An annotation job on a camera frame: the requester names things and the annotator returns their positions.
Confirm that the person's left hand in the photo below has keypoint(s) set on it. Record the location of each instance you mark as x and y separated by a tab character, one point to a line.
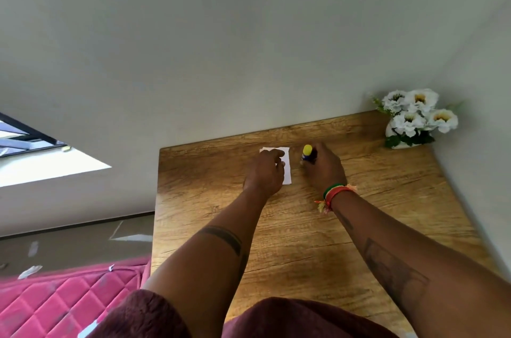
263	174

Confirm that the person's right hand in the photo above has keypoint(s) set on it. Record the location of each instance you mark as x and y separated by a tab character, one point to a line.
325	170

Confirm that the blue glue stick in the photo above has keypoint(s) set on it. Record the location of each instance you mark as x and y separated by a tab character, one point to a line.
309	157

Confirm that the white paper piece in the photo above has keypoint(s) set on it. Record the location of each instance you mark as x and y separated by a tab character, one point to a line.
286	166

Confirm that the yellow glue stick cap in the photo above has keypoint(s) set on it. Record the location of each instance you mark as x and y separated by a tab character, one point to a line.
307	149

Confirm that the person's right forearm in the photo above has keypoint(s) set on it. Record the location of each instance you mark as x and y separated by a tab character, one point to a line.
419	266

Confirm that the person's left forearm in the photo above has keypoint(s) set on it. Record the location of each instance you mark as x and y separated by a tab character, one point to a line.
207	262

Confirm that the white flower pot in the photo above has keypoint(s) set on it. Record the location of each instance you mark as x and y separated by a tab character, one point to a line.
393	136

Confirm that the white artificial flowers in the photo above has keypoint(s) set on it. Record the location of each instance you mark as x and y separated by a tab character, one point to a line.
419	110

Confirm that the maroon fleece garment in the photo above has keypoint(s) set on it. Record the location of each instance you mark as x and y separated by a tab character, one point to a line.
279	319

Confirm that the pale blue paper piece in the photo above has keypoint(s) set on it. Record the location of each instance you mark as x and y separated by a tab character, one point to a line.
88	329

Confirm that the pink quilted mattress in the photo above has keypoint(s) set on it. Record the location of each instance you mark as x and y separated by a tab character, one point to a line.
52	301

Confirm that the white crumpled floor scrap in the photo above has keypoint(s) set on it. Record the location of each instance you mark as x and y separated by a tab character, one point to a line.
30	271

